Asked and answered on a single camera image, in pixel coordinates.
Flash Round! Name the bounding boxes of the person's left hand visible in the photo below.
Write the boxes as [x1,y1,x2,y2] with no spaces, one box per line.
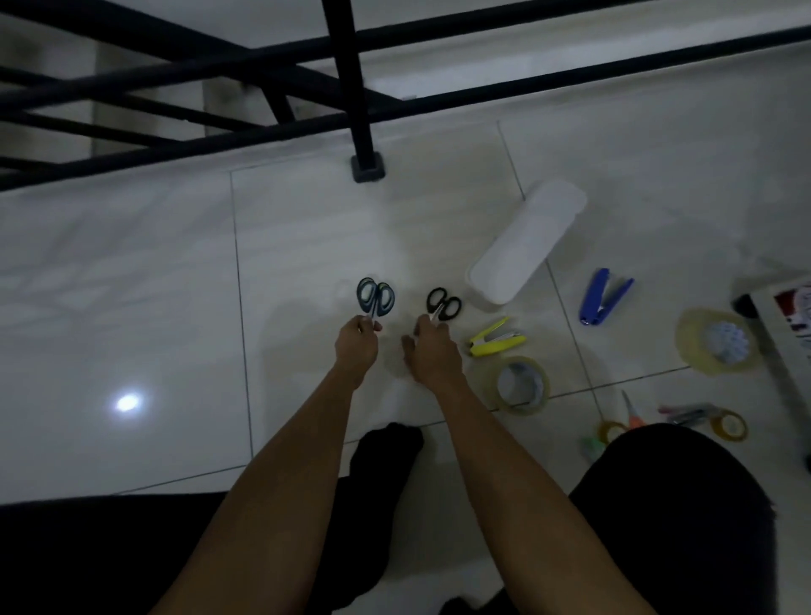
[333,314,384,393]

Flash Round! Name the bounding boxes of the person's right hand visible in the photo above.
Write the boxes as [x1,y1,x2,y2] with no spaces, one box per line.
[400,318,468,395]

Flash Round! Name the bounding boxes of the yellow stapler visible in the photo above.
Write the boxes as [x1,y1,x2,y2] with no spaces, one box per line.
[467,316,528,358]

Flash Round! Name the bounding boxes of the large clear tape roll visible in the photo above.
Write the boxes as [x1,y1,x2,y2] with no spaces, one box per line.
[486,356,551,416]
[674,307,761,376]

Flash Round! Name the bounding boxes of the long white plastic box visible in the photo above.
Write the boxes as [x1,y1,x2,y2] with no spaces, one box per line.
[465,178,589,312]

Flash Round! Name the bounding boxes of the blue stapler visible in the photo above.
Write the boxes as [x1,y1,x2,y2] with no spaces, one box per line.
[577,267,636,328]

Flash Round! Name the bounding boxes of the small orange scissors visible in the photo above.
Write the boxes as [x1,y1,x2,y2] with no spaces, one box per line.
[620,389,650,432]

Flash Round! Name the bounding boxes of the white small cart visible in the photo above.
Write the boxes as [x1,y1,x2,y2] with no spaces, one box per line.
[732,272,811,473]

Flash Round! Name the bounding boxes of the person's right forearm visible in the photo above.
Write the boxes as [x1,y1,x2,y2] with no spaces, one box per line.
[430,377,657,615]

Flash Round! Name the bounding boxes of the person's left forearm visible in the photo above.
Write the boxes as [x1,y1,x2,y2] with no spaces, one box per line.
[151,370,381,615]

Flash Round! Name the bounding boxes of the person's black left sock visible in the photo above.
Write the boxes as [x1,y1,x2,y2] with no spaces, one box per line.
[351,422,426,495]

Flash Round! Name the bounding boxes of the person's black trousers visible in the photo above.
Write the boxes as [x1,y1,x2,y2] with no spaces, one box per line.
[0,422,779,615]

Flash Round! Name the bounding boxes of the black metal railing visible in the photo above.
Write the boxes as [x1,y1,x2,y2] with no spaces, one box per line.
[0,0,811,191]

